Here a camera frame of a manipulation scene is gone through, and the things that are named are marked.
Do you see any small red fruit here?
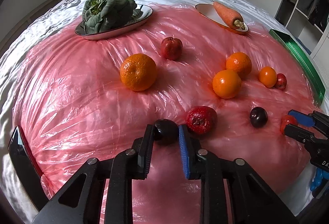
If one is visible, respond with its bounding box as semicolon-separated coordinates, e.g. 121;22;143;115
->
280;114;298;135
274;73;287;91

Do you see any dark plum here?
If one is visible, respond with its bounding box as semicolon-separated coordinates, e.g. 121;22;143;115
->
153;119;179;146
249;107;268;128

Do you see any small orange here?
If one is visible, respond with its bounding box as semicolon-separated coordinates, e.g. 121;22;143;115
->
258;66;277;88

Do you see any smooth orange front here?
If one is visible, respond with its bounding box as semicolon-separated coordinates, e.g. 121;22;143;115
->
212;69;242;99

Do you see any large red apple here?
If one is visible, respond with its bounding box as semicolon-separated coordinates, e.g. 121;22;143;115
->
185;106;218;136

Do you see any large textured orange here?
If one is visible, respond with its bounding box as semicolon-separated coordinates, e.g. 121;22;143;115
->
120;53;157;92

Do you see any dark red apple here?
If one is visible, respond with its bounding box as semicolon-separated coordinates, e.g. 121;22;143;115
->
161;37;183;61

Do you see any right gloved hand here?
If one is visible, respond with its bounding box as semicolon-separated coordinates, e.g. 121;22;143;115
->
310;168;329;199

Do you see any green metal tray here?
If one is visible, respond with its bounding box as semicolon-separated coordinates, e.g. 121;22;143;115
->
269;29;326;106

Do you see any black smartphone red case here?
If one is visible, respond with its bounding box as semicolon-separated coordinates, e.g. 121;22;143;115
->
8;126;49;211

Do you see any pink plastic sheet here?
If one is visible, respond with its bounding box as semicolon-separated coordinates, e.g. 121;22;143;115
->
11;4;321;224

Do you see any carrot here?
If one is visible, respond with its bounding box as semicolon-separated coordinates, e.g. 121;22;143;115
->
213;1;245;30

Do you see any white plate orange rim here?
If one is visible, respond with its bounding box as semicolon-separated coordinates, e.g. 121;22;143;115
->
195;3;249;35

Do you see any green leafy vegetable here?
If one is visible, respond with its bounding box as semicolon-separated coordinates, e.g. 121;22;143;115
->
82;0;143;35

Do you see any white bed sheet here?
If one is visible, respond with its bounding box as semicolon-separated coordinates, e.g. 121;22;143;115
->
1;0;315;223

